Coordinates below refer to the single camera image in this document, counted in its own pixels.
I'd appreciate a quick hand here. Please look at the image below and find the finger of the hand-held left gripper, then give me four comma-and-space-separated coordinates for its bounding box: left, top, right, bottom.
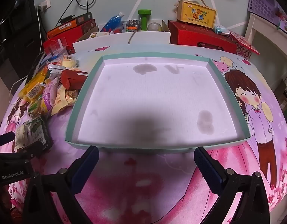
0, 132, 15, 148

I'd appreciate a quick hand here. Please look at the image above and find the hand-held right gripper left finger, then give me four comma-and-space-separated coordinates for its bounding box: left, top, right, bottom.
22, 145, 100, 224

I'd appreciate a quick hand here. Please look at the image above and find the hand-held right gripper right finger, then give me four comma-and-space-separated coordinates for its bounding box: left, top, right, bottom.
194, 147, 271, 224

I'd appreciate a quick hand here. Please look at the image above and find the yellow bread packet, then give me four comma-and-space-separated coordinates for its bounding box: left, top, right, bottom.
20, 71, 48, 101

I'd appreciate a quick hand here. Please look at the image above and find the pink purple snack packet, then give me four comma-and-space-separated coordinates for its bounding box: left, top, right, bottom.
41, 78, 59, 112

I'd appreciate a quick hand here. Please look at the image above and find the beige patterned snack packet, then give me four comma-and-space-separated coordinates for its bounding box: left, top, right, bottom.
51, 85, 77, 116

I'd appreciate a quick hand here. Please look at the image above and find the teal shallow cardboard box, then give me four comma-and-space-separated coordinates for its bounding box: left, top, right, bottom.
65, 52, 251, 154

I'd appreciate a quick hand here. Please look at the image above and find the red snack packet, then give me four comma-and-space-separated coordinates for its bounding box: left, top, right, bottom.
60, 69, 89, 90

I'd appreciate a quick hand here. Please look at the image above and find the green white snack packet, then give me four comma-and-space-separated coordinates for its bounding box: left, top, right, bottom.
14, 115, 53, 152

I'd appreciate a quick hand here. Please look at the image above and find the small green snack packet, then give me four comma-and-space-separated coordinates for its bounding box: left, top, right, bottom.
27, 103, 41, 117

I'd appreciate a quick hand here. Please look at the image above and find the printed cartoon blanket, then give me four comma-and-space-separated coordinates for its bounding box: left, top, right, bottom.
0, 44, 287, 224

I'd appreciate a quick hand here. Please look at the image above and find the silver snack packet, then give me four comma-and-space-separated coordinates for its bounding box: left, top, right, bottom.
47, 65, 65, 80

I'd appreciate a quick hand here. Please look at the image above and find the clear-wrapped bread bun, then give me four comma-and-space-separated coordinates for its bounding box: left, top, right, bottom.
55, 54, 79, 69

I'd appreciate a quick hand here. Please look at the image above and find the clear plastic container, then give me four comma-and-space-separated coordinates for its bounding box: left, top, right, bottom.
44, 39, 65, 55

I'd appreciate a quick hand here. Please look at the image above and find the dark cabinet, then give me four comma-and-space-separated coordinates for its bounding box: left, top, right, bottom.
0, 0, 45, 75

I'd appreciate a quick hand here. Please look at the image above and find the red cardboard box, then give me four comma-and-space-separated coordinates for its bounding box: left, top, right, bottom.
43, 14, 97, 54

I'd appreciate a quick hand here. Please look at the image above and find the orange box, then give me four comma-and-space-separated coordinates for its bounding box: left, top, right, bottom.
47, 19, 78, 38

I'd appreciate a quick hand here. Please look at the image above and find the red envelope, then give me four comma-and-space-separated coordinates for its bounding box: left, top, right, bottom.
228, 30, 260, 56

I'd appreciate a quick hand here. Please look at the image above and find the red gift box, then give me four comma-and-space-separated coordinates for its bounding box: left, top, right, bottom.
168, 20, 238, 54

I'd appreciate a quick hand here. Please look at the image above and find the white yellow toy box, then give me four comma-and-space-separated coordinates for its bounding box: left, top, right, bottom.
88, 31, 110, 40

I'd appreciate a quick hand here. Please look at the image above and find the black power adapter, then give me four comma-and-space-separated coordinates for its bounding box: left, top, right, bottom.
59, 15, 75, 24

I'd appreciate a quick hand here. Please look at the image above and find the light blue tissue pack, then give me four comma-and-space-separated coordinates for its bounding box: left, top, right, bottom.
213, 24, 230, 35

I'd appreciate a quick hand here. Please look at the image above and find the white cardboard box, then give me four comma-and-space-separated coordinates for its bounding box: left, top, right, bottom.
72, 31, 171, 54

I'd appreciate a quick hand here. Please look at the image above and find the blue bottle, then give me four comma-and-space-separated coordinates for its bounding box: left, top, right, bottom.
100, 11, 125, 32

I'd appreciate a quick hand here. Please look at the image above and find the clear plastic ball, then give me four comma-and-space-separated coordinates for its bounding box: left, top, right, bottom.
148, 21, 162, 32

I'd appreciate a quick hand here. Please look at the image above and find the kraft box with yellow label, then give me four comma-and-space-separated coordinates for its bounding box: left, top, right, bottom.
176, 0, 217, 28

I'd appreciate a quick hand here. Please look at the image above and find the green dumbbell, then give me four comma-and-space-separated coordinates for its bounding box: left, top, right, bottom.
138, 9, 150, 31

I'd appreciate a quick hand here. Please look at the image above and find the white charging cable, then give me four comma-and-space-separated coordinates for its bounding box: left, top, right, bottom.
8, 51, 45, 103

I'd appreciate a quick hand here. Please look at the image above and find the white wall socket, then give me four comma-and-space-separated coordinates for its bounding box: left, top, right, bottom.
38, 0, 51, 13

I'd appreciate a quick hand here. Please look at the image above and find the white door frame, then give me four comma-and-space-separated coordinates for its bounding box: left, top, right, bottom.
245, 13, 287, 103

